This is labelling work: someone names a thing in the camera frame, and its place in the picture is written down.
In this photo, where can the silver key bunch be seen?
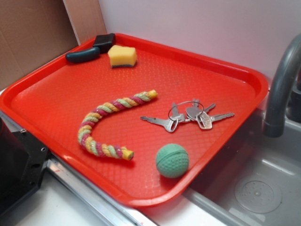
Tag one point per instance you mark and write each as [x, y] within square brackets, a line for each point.
[194, 113]

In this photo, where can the red plastic tray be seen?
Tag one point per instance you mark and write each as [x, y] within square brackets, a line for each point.
[52, 101]

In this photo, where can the green dimpled ball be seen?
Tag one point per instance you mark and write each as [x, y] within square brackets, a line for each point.
[172, 161]

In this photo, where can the yellow sponge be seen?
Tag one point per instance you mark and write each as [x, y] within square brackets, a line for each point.
[121, 56]

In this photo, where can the grey faucet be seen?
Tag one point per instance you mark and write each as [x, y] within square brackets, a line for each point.
[284, 98]

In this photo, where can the grey sink basin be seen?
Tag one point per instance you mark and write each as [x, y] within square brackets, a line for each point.
[251, 155]

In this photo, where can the sink drain cover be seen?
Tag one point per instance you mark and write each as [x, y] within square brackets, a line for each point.
[258, 196]

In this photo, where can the brown cardboard panel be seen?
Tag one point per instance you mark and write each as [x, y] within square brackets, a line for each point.
[34, 32]

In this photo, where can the multicolour twisted rope toy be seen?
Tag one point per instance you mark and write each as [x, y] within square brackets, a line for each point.
[98, 149]

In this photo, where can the dark green handle tool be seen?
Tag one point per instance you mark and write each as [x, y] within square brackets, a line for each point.
[83, 55]

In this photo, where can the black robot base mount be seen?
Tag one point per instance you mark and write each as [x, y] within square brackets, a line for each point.
[23, 159]

